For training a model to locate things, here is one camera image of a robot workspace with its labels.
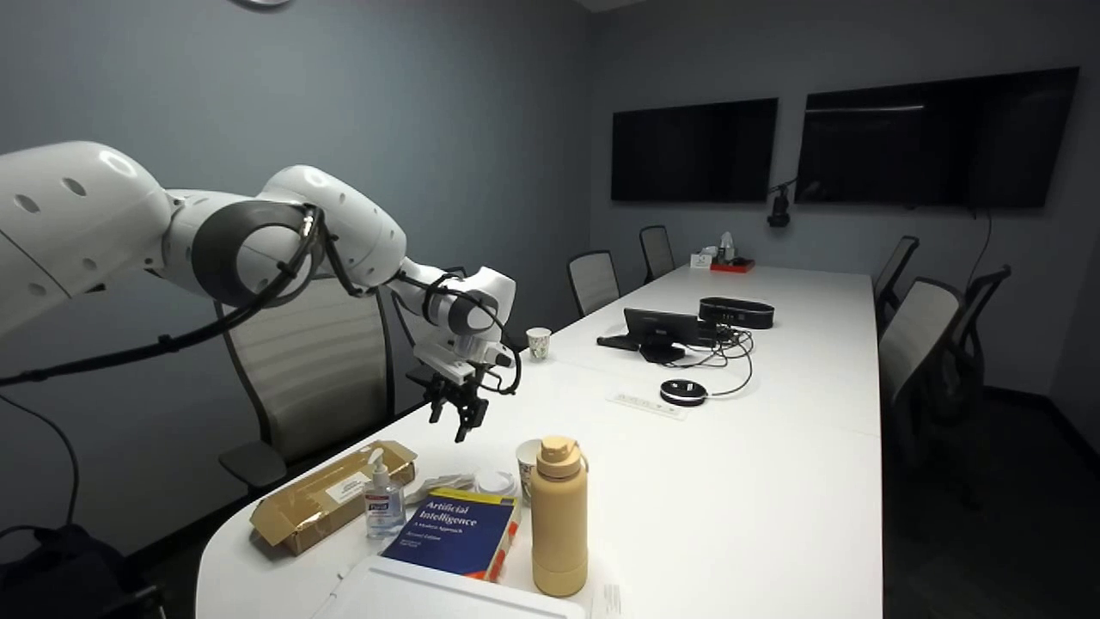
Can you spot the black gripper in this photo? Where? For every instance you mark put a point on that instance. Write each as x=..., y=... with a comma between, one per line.
x=459, y=394

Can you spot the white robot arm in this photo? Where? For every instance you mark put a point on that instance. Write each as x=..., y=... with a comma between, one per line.
x=75, y=216

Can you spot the clear hand sanitizer bottle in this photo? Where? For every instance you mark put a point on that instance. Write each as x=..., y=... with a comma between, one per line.
x=381, y=500

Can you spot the beige bottle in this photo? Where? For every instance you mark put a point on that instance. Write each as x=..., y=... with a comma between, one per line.
x=556, y=496

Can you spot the white cup lid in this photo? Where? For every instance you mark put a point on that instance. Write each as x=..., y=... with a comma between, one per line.
x=496, y=483

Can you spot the far white paper cup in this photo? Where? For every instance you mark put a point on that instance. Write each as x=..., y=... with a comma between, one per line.
x=538, y=343

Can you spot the blue textbook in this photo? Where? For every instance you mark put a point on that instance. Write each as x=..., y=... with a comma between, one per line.
x=459, y=530

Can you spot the near grey office chair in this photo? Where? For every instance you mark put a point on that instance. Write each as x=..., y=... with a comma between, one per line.
x=318, y=374

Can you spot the grey office chair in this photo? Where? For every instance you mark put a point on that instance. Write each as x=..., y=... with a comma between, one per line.
x=656, y=256
x=318, y=374
x=593, y=279

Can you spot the brown cardboard box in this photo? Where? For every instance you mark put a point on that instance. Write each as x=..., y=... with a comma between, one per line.
x=325, y=500

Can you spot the white plastic storage bin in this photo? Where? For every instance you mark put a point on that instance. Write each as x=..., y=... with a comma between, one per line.
x=394, y=588

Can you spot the black round speaker puck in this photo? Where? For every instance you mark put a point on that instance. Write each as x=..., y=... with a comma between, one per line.
x=681, y=394

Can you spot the black device box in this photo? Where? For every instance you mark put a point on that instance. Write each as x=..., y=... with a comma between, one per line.
x=735, y=311

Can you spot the red tray with bottles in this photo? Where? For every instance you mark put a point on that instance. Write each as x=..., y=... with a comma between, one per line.
x=721, y=256

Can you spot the right far office chair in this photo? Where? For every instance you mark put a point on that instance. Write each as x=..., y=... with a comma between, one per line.
x=889, y=278

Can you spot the right near office chair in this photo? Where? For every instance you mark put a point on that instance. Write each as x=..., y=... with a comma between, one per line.
x=929, y=351

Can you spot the left wall television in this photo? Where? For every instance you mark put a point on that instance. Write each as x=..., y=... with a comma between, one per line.
x=703, y=154

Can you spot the wall television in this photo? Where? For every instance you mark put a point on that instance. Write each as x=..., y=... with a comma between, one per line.
x=982, y=141
x=703, y=154

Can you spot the right wall television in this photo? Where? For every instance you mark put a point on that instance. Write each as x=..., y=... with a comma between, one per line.
x=982, y=141

